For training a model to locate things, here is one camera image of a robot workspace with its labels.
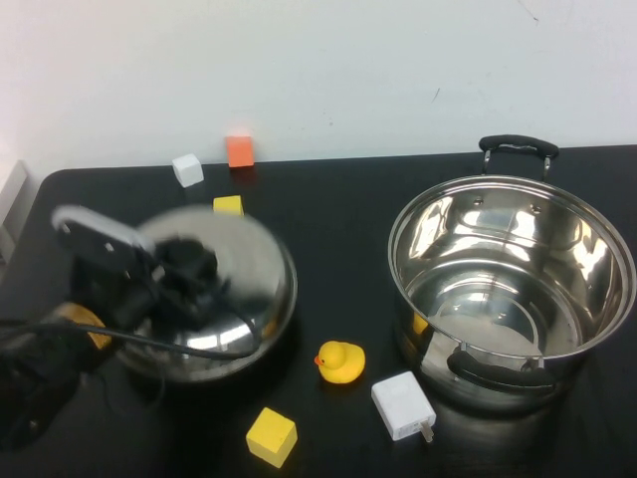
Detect yellow rubber duck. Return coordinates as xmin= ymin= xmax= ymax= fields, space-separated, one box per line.
xmin=313 ymin=340 xmax=366 ymax=385

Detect black camera cable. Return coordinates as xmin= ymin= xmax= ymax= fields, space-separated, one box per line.
xmin=0 ymin=318 xmax=261 ymax=360

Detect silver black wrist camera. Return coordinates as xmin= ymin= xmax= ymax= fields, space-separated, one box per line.
xmin=51 ymin=203 xmax=156 ymax=281

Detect white plug charger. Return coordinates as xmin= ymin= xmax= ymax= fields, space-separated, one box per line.
xmin=370 ymin=370 xmax=438 ymax=444

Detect orange foam cube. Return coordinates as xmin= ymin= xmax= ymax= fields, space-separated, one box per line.
xmin=224 ymin=133 xmax=257 ymax=169

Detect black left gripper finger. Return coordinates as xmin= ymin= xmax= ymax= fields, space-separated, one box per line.
xmin=159 ymin=279 xmax=223 ymax=331
xmin=154 ymin=237 xmax=220 ymax=283

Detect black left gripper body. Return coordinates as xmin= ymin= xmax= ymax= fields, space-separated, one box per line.
xmin=74 ymin=256 xmax=168 ymax=333

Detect yellow foam cube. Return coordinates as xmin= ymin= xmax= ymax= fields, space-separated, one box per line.
xmin=245 ymin=406 xmax=299 ymax=469
xmin=212 ymin=194 xmax=246 ymax=218

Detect white foam cube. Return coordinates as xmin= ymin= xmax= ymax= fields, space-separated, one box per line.
xmin=171 ymin=152 xmax=205 ymax=189

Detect steel pot with black handles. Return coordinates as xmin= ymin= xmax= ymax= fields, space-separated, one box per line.
xmin=387 ymin=133 xmax=637 ymax=415

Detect white side partition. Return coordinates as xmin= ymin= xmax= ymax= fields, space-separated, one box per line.
xmin=0 ymin=158 xmax=31 ymax=265

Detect yellow tape wrap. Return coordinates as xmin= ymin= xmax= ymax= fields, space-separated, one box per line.
xmin=59 ymin=302 xmax=113 ymax=351

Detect steel lid with black knob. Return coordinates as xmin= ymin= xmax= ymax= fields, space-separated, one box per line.
xmin=116 ymin=202 xmax=299 ymax=384

